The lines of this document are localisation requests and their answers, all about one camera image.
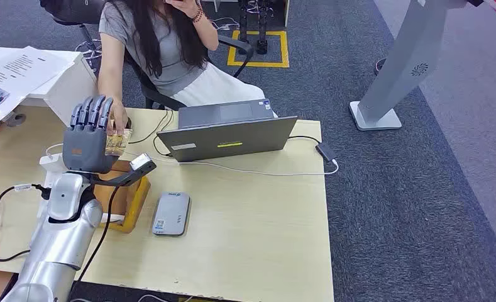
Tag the grey card reader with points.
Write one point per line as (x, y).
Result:
(171, 214)

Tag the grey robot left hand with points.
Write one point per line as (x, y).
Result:
(85, 150)

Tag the yellow floor tape square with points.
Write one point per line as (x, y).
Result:
(284, 50)

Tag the person's right forearm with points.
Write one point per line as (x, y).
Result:
(108, 79)

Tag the person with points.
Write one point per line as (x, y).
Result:
(168, 54)

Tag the person's left forearm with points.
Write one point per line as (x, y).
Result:
(208, 33)

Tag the dark grey adapter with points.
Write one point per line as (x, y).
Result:
(325, 151)

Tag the pale room key card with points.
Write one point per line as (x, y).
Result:
(112, 218)

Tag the brown cardboard box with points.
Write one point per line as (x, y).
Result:
(137, 200)

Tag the black round base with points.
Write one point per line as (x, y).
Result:
(379, 66)

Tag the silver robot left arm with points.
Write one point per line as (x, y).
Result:
(60, 241)

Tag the white charger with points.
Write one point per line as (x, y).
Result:
(51, 162)

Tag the grey kiosk stand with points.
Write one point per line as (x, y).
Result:
(406, 62)

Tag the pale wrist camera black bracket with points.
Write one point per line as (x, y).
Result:
(141, 162)

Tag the black robot legs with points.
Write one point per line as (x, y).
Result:
(262, 25)

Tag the grey laptop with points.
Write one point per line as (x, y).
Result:
(227, 141)

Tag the white cabinet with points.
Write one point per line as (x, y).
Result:
(70, 87)

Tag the person's left hand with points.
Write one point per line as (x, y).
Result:
(187, 7)

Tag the grey desk grommet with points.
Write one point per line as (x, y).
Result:
(15, 120)

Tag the black office chair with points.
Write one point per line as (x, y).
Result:
(156, 93)
(70, 10)

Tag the gold patterned ID card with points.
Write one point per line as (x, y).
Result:
(117, 144)

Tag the printed paper sheet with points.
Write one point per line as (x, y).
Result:
(18, 71)

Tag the person's right hand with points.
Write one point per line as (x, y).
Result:
(120, 118)

